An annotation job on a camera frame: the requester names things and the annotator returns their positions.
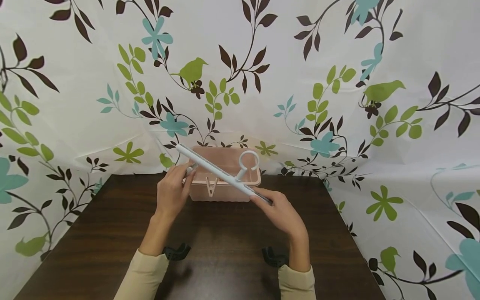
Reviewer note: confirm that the person's left hand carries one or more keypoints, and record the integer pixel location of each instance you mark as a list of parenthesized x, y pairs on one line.
[(171, 195)]

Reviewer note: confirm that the person's right hand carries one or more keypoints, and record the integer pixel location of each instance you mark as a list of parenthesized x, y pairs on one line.
[(282, 216)]

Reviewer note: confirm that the person's left thumb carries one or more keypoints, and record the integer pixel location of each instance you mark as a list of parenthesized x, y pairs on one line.
[(188, 182)]

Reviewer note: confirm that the person's right fingers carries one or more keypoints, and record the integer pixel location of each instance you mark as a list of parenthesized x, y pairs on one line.
[(270, 194)]

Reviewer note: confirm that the person's left fingers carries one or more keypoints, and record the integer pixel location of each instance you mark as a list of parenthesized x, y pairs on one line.
[(176, 168)]

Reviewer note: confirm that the person's right thumb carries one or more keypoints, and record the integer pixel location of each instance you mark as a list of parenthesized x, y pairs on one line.
[(259, 202)]

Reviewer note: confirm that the small white plastic clip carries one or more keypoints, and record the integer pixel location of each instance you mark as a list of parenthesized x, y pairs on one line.
[(192, 168)]

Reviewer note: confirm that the white plastic hanger bar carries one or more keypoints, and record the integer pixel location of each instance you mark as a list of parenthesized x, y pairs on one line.
[(217, 171)]

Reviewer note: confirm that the person's right forearm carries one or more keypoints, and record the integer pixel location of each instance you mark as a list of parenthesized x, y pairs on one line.
[(298, 271)]

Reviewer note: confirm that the person's left forearm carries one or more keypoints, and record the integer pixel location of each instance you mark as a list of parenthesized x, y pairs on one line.
[(152, 258)]

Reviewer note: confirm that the pink clothes peg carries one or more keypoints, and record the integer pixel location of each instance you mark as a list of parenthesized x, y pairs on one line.
[(211, 187)]

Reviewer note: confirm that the pink translucent plastic box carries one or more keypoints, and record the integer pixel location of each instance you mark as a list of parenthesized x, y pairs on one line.
[(225, 183)]

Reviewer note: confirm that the black wrist band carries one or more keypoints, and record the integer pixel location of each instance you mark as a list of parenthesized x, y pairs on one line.
[(275, 256), (176, 252)]

